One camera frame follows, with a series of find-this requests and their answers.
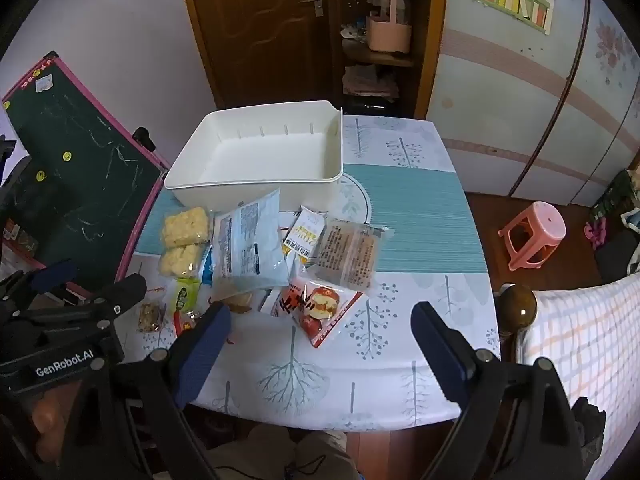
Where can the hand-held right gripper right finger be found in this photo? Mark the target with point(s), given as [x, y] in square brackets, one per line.
[440, 355]

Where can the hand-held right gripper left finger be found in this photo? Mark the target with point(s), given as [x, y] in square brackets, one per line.
[200, 355]

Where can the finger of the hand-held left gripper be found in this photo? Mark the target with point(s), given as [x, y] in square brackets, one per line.
[52, 273]
[117, 292]

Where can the yellow puffed snack pack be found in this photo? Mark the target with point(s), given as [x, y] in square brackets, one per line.
[180, 260]
[185, 227]

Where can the red and white fruit packet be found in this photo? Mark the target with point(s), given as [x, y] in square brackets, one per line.
[317, 310]

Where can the clear brown cracker packet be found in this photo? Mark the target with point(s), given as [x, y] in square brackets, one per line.
[350, 255]

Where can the white plastic bin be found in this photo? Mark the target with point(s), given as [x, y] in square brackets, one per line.
[260, 160]

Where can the person's left hand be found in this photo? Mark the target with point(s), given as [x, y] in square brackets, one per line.
[47, 417]

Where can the red patterned snack packet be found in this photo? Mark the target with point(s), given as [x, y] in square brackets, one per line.
[186, 322]

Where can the clear nut bar packet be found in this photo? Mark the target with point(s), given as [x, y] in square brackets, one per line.
[150, 317]

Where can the small green snack packet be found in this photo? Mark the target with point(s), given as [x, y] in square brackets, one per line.
[185, 295]

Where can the small blue snack packet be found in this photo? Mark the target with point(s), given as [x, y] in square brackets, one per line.
[205, 270]

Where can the round wooden bedpost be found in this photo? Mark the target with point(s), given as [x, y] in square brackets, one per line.
[517, 310]

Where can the large light blue packet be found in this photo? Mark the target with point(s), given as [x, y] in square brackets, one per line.
[247, 245]

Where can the person's beige trousers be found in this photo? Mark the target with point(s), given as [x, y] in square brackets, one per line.
[280, 455]

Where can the tree-print tablecloth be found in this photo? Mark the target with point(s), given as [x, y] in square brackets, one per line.
[425, 210]

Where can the checked blanket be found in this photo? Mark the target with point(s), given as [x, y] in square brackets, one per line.
[590, 340]

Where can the black clip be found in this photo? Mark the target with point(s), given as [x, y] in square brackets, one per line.
[142, 137]

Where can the white and orange snack packet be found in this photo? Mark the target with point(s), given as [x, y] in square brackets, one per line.
[302, 232]

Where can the pink plastic stool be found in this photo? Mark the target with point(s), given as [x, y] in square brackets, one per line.
[537, 227]

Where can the dark green bag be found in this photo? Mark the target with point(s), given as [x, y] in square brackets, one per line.
[615, 200]

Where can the pale floral wardrobe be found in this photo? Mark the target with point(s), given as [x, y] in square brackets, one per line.
[525, 110]

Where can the folded cloth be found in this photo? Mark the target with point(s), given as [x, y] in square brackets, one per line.
[367, 82]

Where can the brown wooden door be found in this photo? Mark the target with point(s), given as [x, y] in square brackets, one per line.
[260, 35]

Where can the brown wooden shelf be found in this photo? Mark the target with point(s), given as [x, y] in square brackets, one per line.
[425, 35]

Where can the pink basket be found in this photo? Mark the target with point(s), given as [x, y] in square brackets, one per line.
[387, 35]

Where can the green chalkboard with pink frame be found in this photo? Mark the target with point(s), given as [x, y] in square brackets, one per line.
[85, 160]

